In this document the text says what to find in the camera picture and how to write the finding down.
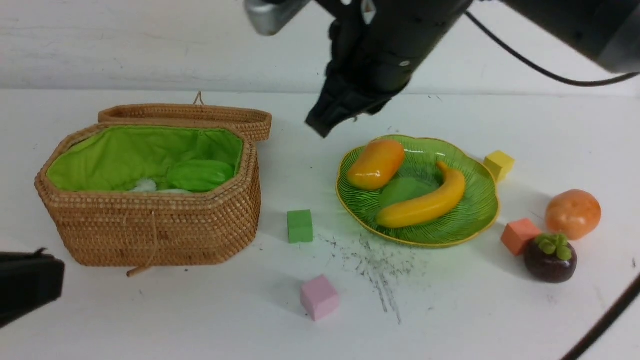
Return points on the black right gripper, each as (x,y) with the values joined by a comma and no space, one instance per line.
(376,46)

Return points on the woven rattan basket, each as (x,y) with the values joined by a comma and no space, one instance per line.
(85,187)

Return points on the green glass leaf plate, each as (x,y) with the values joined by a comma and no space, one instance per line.
(477,211)

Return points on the white radish with leaves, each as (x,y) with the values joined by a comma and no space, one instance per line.
(148,185)

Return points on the orange foam cube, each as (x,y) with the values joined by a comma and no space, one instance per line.
(517,234)

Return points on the pink foam cube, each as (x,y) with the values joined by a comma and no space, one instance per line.
(319,298)

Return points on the green foam cube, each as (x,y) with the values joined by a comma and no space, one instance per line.
(300,226)

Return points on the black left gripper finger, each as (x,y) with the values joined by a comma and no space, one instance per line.
(28,281)

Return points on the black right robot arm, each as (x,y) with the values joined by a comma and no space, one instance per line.
(604,31)

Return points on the orange yellow mango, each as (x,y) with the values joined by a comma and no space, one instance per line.
(376,165)

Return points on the yellow banana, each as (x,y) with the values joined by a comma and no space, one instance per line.
(427,207)

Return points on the orange persimmon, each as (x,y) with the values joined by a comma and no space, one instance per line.
(574,213)

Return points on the green bitter gourd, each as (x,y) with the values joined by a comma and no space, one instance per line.
(199,175)

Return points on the yellow foam cube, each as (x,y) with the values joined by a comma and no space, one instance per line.
(499,164)

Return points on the dark purple mangosteen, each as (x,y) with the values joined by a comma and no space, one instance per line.
(549,257)

